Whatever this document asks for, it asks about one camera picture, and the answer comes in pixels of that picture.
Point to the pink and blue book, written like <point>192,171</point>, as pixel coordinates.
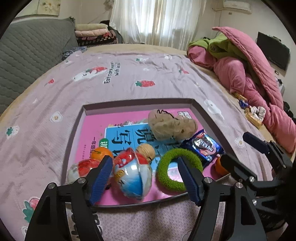
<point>94,129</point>

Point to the grey shallow cardboard box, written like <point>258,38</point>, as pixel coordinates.
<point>74,139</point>

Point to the black television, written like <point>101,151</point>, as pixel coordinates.
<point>272,51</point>

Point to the grey quilted sofa cover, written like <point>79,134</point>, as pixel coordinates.
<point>30,51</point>

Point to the beige mesh scrunchie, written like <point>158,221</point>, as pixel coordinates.
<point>168,126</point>

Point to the blue cookie packet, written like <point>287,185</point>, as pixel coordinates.
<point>203,146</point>

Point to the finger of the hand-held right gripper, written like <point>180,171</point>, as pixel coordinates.
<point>254,139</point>
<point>235,166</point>

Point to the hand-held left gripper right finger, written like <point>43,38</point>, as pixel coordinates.
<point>189,179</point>

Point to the blue candy wrapper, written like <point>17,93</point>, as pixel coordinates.
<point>243,103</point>

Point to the white patterned cloth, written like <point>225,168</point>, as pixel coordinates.
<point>260,112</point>

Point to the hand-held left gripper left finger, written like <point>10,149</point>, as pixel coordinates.
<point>101,178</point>

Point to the white drawer cabinet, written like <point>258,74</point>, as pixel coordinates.
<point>281,85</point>

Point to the pink quilt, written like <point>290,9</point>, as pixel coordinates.
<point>235,76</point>

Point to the wall painting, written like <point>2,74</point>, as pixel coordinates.
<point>47,5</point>

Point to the stack of folded blankets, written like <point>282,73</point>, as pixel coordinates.
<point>94,34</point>

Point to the orange snack packet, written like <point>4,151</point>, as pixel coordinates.
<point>239,96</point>

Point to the green blanket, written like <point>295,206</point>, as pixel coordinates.
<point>222,45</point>

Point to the orange mandarin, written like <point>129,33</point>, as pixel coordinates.
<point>101,153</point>
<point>219,168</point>

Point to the walnut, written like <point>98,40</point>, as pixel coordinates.
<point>146,151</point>

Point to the pink strawberry print bedsheet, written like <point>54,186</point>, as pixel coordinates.
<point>69,88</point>

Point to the white sheer curtain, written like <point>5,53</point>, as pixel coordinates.
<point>157,23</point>

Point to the toy egg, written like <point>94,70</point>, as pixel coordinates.
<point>131,178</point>
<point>78,171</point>

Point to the dark floral cloth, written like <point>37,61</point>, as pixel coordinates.
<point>74,53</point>

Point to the white air conditioner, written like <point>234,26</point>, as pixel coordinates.
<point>237,5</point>

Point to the yellow biscuit packet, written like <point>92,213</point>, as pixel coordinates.
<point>254,120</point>

